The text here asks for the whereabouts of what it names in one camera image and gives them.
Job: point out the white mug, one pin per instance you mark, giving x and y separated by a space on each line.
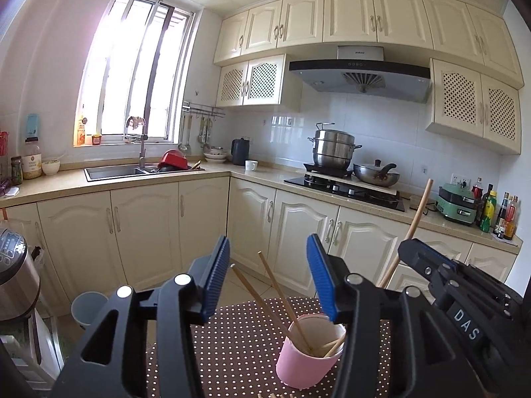
250 166

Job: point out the cream upper wall cabinets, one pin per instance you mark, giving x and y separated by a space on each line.
352 16

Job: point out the wooden chopstick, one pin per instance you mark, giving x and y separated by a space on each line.
257 294
334 346
276 286
421 211

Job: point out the pink cup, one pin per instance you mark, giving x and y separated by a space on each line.
298 365

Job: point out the dark red-label sauce bottle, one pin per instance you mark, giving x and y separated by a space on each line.
478 190

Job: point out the white storage rack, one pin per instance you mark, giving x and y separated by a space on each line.
37 348

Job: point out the small red jar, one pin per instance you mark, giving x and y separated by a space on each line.
97 140

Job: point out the red bowl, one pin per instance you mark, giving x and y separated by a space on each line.
172 159

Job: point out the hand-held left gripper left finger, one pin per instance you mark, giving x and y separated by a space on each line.
218 277

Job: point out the stack of white dishes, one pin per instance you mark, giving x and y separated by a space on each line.
215 156

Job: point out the steel kitchen faucet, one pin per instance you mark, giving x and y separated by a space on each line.
142 149

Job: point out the white wall outlet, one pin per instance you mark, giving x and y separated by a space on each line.
462 180

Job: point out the brown polka-dot tablecloth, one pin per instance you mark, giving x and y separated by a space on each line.
249 340

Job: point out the barred kitchen window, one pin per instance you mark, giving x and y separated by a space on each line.
132 70

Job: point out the steel kitchen sink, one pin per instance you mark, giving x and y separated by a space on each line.
112 172

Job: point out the green electric cooker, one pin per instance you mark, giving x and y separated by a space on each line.
456 207

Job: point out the cream base cabinets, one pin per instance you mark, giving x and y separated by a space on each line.
145 228

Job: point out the small white bowl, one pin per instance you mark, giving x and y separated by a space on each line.
50 168

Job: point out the steel steamer pot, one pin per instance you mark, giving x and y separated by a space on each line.
332 149

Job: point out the small dark jar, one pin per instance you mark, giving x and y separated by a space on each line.
16 172

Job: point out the orange sauce bottle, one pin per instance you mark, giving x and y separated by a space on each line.
512 219

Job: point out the hanging steel ladle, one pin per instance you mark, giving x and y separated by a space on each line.
184 145

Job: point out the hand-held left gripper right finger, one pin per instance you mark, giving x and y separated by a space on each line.
319 273

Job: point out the black electric kettle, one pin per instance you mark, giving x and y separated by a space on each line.
240 153

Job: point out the black range hood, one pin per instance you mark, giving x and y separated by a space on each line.
361 78

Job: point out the large jar with beige contents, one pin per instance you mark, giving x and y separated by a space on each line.
32 163

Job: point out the blue wall holder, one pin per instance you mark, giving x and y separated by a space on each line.
33 126

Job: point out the hanging steel spatula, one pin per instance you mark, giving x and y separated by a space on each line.
205 141

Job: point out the silver rice cooker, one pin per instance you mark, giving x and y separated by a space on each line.
16 277

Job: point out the steel utensil rail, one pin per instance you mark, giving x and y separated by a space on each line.
203 110

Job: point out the cream lattice-door wall cabinet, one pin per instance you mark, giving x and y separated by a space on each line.
473 103
261 78

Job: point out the black gas stove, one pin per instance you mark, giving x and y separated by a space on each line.
352 195

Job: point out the green plastic bottle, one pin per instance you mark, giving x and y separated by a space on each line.
488 215

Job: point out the black induction cooker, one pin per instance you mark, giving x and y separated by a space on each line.
323 170

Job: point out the grey waste bin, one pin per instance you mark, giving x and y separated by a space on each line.
87 311

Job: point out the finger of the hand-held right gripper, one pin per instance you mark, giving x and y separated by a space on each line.
419 259
439 253

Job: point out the red utensil holder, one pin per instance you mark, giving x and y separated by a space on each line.
3 143

